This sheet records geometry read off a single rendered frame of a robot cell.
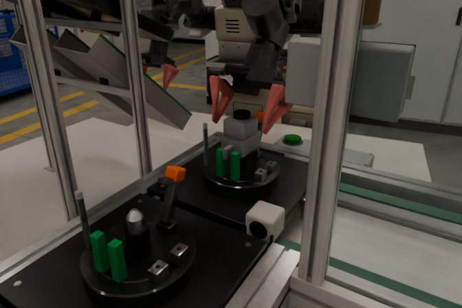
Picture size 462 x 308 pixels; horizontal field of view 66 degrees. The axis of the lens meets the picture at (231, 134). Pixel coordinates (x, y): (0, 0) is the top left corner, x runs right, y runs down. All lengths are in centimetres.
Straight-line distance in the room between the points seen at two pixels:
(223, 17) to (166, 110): 65
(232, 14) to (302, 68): 95
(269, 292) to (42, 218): 52
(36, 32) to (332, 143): 40
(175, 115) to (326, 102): 48
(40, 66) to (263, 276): 40
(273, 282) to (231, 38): 102
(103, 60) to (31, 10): 17
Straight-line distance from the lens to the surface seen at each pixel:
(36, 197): 90
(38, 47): 55
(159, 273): 42
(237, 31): 133
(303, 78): 39
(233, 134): 59
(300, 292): 50
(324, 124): 36
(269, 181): 60
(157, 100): 75
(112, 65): 67
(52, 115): 57
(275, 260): 50
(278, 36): 64
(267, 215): 52
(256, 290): 46
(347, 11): 34
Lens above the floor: 130
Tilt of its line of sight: 23 degrees down
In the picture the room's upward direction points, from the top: straight up
